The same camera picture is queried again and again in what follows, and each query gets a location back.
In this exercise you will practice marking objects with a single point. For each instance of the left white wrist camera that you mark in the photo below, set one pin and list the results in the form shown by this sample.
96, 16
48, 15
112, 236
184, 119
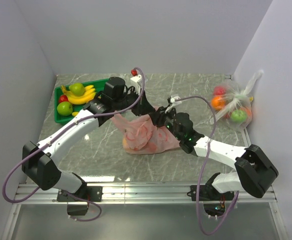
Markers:
137, 82

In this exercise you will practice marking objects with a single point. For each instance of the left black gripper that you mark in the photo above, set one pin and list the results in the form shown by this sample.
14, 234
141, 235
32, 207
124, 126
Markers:
144, 107

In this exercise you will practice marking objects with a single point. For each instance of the aluminium mounting rail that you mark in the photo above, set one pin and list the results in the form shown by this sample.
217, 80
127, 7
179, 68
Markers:
134, 193

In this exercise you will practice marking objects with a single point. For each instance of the clear bag of fruits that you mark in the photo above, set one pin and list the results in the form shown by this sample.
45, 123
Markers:
233, 104

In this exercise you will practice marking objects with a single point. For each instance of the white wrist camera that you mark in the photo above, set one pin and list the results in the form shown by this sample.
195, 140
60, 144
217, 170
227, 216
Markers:
173, 101
137, 82

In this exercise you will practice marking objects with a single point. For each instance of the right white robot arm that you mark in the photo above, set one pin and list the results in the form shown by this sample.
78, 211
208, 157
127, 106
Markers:
253, 170

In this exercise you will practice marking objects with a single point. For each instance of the yellow fake banana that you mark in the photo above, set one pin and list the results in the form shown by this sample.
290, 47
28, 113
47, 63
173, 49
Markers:
75, 113

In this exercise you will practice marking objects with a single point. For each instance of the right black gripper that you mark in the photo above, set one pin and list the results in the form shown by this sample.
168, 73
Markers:
159, 116

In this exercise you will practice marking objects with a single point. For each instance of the green fake apple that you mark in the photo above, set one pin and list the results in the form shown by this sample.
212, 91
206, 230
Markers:
64, 108

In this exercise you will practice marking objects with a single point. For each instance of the red fake strawberry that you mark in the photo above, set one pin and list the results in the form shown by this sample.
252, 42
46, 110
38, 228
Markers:
63, 98

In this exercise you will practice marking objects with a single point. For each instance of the pink plastic bag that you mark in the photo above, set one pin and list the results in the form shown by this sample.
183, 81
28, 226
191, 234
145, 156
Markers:
141, 137

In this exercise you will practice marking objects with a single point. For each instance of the green fake pear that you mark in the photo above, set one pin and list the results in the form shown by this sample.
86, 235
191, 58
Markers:
77, 89

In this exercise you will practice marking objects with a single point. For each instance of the green plastic tray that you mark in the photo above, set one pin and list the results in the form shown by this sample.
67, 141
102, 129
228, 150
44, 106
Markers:
59, 119

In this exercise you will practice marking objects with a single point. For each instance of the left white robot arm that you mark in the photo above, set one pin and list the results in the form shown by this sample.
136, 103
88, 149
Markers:
40, 160

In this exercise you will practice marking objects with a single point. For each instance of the small yellow banana bunch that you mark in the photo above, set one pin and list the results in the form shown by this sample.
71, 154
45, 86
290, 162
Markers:
89, 95

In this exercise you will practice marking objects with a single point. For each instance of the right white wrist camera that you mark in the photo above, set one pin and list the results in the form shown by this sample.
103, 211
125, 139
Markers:
173, 101

